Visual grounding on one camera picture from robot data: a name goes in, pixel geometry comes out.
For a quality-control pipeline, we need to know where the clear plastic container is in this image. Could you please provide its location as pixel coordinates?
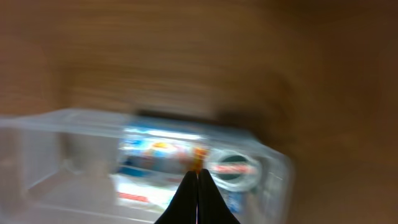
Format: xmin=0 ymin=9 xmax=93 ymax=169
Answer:
xmin=1 ymin=109 xmax=292 ymax=223

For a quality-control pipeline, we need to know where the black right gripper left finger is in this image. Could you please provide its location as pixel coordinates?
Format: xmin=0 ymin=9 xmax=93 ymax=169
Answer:
xmin=154 ymin=171 xmax=198 ymax=224

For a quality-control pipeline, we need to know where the blue Kool Fever box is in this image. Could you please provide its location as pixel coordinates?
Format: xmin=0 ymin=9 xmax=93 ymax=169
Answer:
xmin=116 ymin=124 xmax=259 ymax=215

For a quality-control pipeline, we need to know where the white Panadol box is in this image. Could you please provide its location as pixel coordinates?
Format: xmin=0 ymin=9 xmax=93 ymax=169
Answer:
xmin=111 ymin=174 xmax=183 ymax=213

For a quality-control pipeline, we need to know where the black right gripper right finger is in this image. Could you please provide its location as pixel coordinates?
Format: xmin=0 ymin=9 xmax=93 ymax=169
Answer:
xmin=197 ymin=169 xmax=240 ymax=224

